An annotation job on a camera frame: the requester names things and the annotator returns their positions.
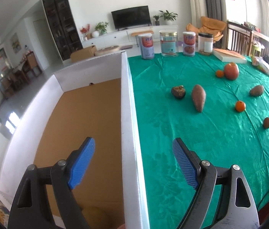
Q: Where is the green tablecloth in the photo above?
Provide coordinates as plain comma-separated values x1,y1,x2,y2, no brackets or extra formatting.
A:
127,51,269,229

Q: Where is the white tin orange label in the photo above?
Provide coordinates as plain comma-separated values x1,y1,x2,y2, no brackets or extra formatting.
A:
182,31,196,57
138,34,155,60

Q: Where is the black television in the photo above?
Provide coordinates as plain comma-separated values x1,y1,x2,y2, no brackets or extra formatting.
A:
111,5,150,31

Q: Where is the wooden stool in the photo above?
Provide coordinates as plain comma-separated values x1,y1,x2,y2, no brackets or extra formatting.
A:
131,30,154,48

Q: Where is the beige round cushion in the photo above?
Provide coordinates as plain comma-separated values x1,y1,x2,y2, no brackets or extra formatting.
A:
94,45,120,56

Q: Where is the sweet potato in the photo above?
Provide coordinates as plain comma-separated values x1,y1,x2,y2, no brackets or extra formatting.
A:
191,84,206,113

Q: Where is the white cardboard box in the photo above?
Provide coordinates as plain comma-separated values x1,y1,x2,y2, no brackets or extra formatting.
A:
0,51,149,229

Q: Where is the brown cardboard box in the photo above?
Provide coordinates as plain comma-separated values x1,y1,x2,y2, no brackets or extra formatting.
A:
70,45,97,62

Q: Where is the wooden dining chair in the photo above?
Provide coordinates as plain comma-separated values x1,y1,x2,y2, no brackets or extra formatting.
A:
21,52,42,84

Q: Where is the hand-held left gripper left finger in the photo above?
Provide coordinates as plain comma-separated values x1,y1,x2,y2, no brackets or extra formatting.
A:
8,137,96,229

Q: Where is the yellow fruit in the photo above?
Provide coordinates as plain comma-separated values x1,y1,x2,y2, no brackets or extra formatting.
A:
82,206,112,229

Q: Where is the white television cabinet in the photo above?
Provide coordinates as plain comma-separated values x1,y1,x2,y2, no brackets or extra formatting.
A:
81,25,179,50

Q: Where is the white snack bag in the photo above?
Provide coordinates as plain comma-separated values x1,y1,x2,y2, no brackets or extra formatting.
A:
251,56,269,73

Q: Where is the clear jar black lid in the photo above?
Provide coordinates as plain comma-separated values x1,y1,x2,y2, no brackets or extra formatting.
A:
198,32,213,56

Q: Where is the clear jar gold lid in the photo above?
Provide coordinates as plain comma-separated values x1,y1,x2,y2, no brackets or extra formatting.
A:
159,30,178,57

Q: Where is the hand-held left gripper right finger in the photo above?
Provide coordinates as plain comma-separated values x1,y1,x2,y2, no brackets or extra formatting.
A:
172,138,261,229

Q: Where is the large red apple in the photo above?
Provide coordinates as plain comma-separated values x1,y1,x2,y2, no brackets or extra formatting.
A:
224,62,240,81

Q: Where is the grey curtain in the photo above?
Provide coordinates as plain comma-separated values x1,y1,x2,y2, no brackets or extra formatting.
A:
202,0,226,22

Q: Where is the orange lounge chair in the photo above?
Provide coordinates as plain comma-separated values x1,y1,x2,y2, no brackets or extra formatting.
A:
186,16,227,49

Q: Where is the red flower plant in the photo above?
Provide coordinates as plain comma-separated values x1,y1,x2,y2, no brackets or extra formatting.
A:
80,24,91,41

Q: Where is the yellow green plastic stool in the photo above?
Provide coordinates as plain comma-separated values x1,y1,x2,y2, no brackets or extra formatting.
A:
251,40,265,58

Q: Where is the leafy plant in vase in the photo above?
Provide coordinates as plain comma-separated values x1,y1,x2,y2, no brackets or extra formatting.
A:
92,22,109,38

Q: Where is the large green potted plant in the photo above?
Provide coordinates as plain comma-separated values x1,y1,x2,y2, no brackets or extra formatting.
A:
159,10,178,25

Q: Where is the wall painting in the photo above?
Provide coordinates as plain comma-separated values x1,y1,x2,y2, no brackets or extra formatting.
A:
10,33,22,53

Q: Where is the olive green mango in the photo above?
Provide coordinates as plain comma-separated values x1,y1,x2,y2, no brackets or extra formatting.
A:
249,85,265,97

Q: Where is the cream curtain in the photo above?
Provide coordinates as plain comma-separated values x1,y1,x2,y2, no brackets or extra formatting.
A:
187,0,207,27

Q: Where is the dark display cabinet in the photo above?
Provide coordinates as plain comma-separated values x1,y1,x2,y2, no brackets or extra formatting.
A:
42,0,84,61

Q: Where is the wooden bench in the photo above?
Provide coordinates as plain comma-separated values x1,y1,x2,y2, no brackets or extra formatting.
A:
226,21,269,58

